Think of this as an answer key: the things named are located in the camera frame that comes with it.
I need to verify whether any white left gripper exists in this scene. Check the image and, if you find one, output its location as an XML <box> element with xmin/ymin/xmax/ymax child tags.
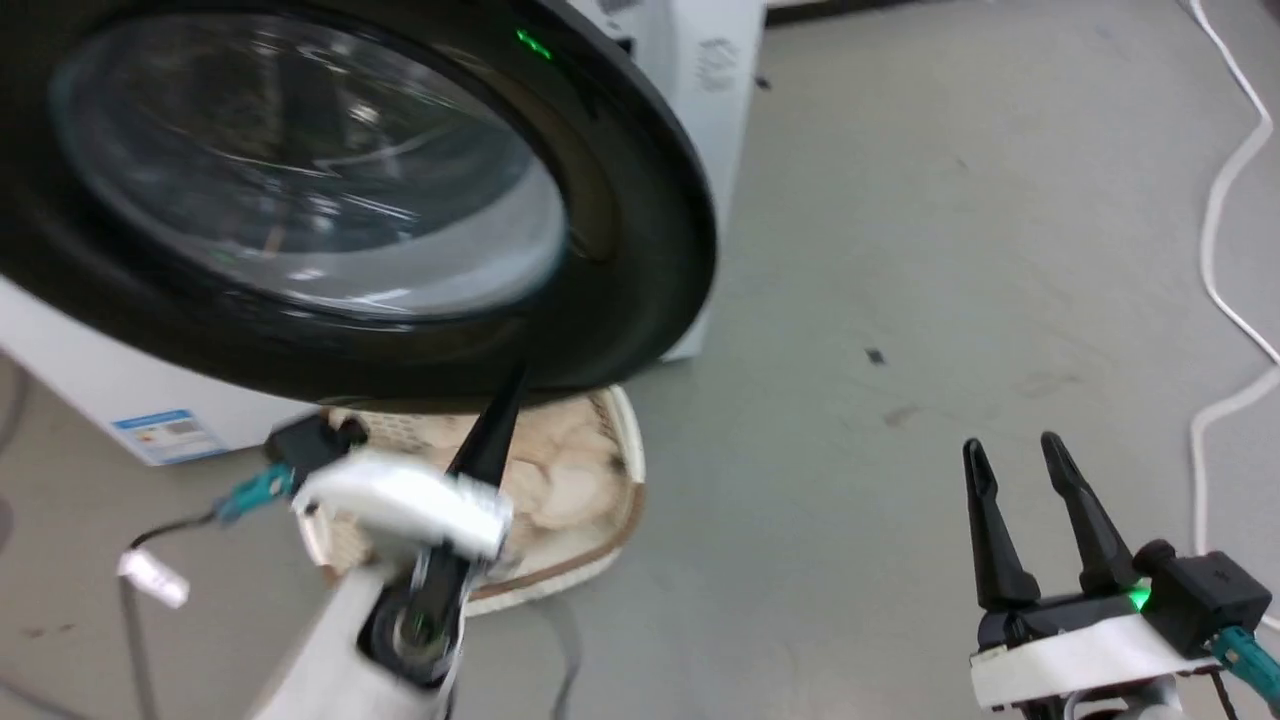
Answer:
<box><xmin>289</xmin><ymin>362</ymin><xmax>531</xmax><ymax>563</ymax></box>

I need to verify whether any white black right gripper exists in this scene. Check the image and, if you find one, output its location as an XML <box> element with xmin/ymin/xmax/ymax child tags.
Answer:
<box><xmin>962</xmin><ymin>431</ymin><xmax>1213</xmax><ymax>713</ymax></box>

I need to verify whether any black round glass washer door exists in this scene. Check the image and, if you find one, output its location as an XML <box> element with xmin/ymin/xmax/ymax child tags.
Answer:
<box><xmin>0</xmin><ymin>0</ymin><xmax>719</xmax><ymax>403</ymax></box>

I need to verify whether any white washing machine body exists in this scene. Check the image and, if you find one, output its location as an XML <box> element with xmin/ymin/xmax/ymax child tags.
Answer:
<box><xmin>0</xmin><ymin>0</ymin><xmax>767</xmax><ymax>468</ymax></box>

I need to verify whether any beige cloth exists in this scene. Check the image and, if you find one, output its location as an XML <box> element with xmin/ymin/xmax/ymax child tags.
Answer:
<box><xmin>330</xmin><ymin>398</ymin><xmax>631</xmax><ymax>583</ymax></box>

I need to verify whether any cream woven laundry basket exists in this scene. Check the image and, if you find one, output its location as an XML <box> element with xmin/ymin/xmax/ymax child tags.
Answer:
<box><xmin>298</xmin><ymin>384</ymin><xmax>647</xmax><ymax>617</ymax></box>

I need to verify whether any blue energy label sticker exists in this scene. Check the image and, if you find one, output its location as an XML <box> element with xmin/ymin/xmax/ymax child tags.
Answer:
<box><xmin>111</xmin><ymin>407</ymin><xmax>227</xmax><ymax>467</ymax></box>

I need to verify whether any black cable teal plug right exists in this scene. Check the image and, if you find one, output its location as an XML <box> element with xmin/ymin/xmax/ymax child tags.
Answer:
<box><xmin>1208</xmin><ymin>626</ymin><xmax>1280</xmax><ymax>707</ymax></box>

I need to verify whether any black cable teal plug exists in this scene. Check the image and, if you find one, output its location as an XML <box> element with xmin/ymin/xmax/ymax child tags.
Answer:
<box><xmin>1208</xmin><ymin>626</ymin><xmax>1280</xmax><ymax>707</ymax></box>
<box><xmin>120</xmin><ymin>463</ymin><xmax>298</xmax><ymax>720</ymax></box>

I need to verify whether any black cable teal plug left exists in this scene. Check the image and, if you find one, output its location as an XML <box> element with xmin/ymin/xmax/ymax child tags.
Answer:
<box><xmin>120</xmin><ymin>463</ymin><xmax>298</xmax><ymax>720</ymax></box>

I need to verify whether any white floor cable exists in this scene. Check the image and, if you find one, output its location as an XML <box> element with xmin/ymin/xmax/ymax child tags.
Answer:
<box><xmin>1183</xmin><ymin>0</ymin><xmax>1280</xmax><ymax>633</ymax></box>

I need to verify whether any white cable label tag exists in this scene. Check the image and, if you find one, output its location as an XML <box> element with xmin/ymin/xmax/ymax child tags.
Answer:
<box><xmin>117</xmin><ymin>547</ymin><xmax>192</xmax><ymax>610</ymax></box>

